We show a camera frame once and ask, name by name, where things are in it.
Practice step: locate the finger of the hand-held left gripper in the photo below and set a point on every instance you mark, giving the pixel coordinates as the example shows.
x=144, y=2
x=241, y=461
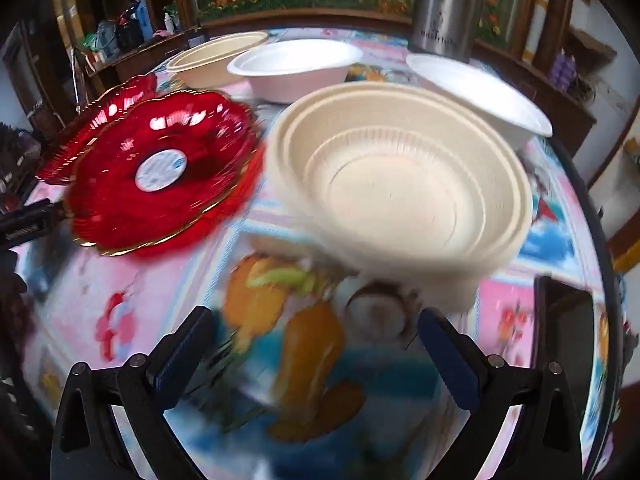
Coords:
x=52, y=208

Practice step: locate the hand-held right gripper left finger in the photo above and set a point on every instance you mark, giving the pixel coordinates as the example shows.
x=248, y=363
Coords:
x=172, y=366

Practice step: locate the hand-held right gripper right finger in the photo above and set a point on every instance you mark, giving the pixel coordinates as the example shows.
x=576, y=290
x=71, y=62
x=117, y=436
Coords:
x=450, y=360

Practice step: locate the red scalloped plate gold rim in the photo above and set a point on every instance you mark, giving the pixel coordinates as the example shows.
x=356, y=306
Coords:
x=200, y=185
x=100, y=105

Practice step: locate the beige ribbed bowl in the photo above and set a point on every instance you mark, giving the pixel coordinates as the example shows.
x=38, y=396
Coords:
x=400, y=185
x=200, y=67

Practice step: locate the printed fruit tablecloth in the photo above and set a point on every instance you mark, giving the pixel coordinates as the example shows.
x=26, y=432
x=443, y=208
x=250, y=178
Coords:
x=125, y=280

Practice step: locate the black smartphone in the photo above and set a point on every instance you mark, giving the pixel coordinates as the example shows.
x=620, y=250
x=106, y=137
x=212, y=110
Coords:
x=565, y=320

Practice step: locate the brown wooden cabinet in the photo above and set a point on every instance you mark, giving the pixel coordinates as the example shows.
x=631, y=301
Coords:
x=125, y=60

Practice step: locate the blue water jug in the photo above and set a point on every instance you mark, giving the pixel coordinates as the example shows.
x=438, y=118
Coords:
x=106, y=37

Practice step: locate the black round table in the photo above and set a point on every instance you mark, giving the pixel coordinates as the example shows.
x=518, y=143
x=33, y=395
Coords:
x=597, y=240

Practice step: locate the black jug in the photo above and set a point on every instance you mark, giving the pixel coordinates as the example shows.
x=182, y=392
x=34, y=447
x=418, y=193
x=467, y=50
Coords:
x=127, y=32

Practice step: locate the pink cloth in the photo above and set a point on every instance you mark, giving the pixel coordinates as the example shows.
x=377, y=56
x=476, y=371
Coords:
x=160, y=34

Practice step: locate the blue plastic canister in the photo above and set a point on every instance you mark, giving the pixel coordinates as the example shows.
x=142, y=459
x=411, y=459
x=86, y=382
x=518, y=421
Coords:
x=141, y=17

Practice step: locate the white bottle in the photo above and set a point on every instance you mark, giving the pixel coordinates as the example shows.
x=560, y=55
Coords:
x=170, y=21

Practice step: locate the brown wooden shelf unit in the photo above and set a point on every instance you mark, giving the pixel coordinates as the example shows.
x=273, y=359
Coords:
x=560, y=95

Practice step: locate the stainless steel thermos jug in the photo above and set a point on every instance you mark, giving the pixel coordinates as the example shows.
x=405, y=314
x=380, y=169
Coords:
x=445, y=10

